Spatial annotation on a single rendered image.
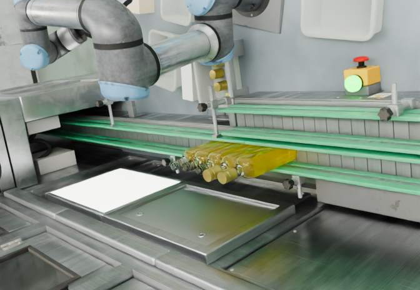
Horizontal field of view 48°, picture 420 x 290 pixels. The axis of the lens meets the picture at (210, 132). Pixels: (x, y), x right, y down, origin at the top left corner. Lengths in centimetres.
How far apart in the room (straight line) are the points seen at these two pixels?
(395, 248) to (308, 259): 20
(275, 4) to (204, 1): 24
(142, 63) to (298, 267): 59
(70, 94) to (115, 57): 108
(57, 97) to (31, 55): 72
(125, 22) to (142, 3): 87
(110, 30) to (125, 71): 10
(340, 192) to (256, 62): 53
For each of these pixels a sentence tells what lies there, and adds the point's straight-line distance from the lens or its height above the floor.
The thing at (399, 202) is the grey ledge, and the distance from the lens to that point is 128.
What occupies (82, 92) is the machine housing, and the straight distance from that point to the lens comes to 218.
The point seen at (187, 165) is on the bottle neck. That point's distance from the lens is 135.
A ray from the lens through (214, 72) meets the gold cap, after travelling 166.
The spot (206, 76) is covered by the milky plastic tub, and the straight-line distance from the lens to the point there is 172.
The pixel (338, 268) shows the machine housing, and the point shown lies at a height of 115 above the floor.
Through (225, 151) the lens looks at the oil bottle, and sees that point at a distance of 137.
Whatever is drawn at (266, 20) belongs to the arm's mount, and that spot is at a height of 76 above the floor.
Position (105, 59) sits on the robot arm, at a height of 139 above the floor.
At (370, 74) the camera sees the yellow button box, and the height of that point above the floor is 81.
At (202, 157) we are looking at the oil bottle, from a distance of 138.
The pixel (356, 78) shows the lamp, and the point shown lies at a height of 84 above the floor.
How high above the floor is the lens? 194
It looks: 40 degrees down
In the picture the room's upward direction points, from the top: 108 degrees counter-clockwise
